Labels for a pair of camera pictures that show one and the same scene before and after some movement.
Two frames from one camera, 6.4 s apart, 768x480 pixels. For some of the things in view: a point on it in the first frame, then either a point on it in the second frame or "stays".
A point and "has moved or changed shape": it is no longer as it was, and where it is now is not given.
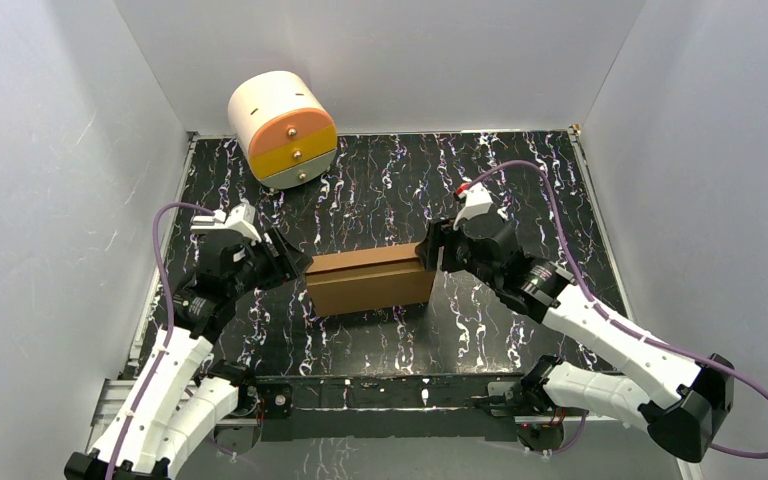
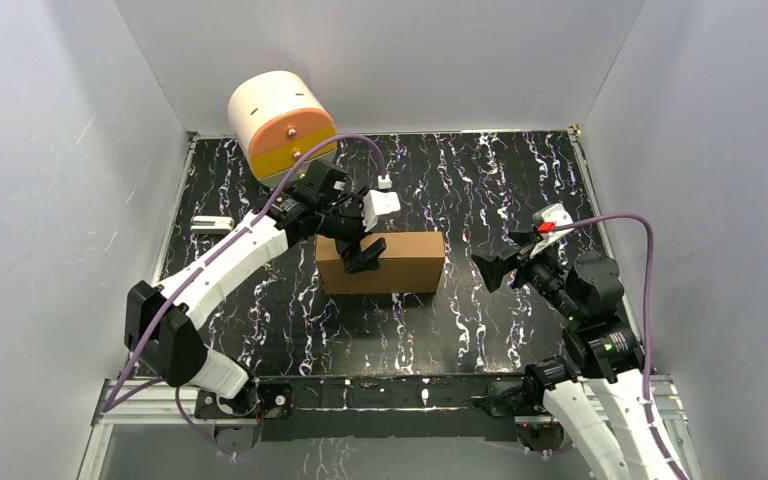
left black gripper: (282, 255) to (355, 242)
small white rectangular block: (207, 222) stays
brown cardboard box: (371, 279) has moved or changed shape
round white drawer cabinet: (287, 131) stays
